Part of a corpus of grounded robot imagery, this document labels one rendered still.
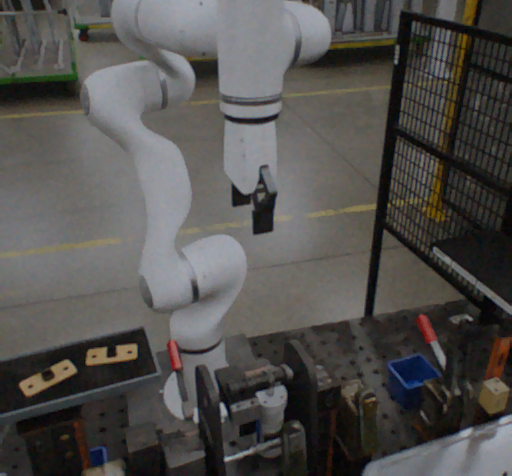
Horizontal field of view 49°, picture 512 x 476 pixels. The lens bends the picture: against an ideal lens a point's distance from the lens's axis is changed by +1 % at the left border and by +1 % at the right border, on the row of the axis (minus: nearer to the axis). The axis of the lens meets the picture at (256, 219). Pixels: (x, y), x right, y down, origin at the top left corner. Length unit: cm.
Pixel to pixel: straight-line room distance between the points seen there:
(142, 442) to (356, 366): 85
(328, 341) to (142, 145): 92
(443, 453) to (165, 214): 67
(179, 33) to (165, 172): 35
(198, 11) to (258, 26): 16
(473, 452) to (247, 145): 70
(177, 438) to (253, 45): 64
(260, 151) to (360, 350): 109
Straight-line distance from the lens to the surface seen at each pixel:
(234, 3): 70
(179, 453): 98
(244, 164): 74
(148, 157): 110
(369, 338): 178
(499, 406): 120
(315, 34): 76
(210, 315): 122
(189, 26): 84
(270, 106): 73
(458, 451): 113
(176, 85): 113
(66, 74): 670
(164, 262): 111
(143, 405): 144
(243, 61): 71
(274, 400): 101
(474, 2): 361
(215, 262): 115
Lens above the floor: 184
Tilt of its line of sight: 29 degrees down
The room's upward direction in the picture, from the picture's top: straight up
